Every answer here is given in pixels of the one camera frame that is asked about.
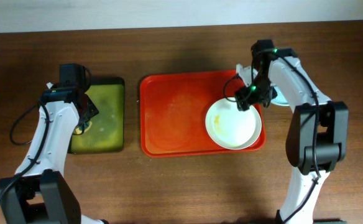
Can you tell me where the black tray with soapy water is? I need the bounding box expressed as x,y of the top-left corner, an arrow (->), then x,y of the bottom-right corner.
68,77 -> 125,154

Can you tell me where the cream white plate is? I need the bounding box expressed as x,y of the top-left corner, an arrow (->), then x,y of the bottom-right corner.
204,98 -> 263,151

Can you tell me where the light blue plate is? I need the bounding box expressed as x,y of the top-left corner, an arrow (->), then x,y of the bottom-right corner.
271,86 -> 289,106

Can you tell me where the red plastic tray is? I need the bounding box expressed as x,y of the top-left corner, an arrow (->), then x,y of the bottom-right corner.
139,70 -> 267,159

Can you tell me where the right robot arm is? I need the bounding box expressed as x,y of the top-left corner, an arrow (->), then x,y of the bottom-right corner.
234,42 -> 349,223

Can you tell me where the green and yellow sponge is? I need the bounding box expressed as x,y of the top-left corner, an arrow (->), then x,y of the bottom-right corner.
73,121 -> 92,135

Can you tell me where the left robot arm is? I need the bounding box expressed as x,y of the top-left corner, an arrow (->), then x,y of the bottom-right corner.
0,90 -> 101,223

